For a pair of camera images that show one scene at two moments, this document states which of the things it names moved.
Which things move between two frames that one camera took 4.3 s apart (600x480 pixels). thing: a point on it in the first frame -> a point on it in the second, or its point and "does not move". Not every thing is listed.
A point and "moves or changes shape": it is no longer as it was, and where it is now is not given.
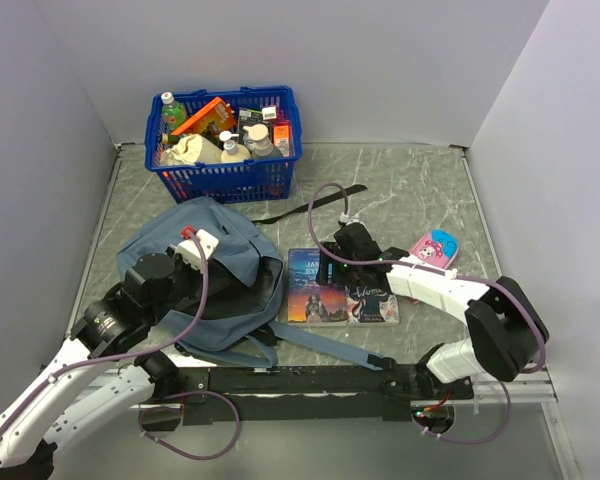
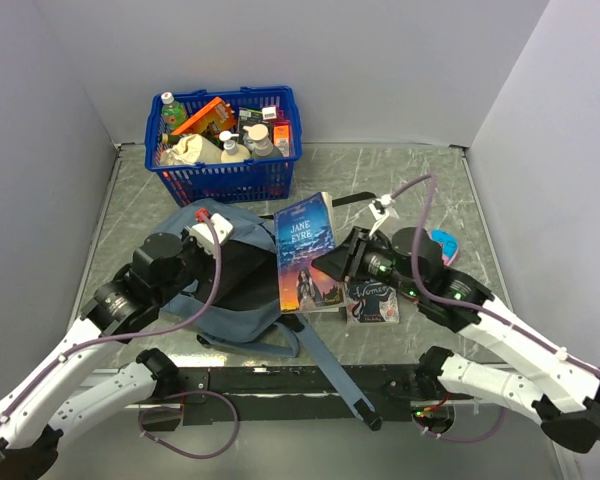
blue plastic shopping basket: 259,180 does not move
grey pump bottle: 263,148 does not move
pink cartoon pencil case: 438,247 does not move
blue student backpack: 243,290 moves or changes shape
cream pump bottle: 234,152 does not move
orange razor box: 282,133 does not move
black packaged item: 248,118 does not move
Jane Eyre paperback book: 309,301 moves or changes shape
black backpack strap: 322,201 -> 353,198
